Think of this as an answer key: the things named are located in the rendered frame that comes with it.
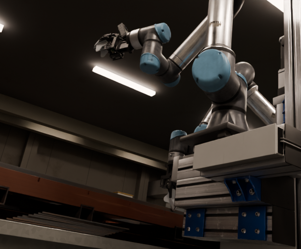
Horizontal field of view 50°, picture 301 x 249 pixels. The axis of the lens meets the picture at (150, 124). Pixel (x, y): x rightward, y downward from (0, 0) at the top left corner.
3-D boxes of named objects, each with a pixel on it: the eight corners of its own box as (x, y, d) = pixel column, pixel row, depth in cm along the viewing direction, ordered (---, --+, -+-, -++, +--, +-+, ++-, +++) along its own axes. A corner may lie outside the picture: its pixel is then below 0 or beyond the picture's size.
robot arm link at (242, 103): (250, 118, 113) (251, 84, 118) (239, 101, 103) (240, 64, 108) (217, 121, 119) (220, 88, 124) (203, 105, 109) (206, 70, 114)
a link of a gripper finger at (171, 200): (165, 210, 143) (167, 189, 147) (175, 210, 139) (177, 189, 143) (160, 209, 142) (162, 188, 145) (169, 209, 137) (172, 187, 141)
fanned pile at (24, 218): (-15, 219, 88) (-11, 204, 89) (105, 239, 110) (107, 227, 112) (-1, 220, 79) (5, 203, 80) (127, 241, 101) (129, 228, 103)
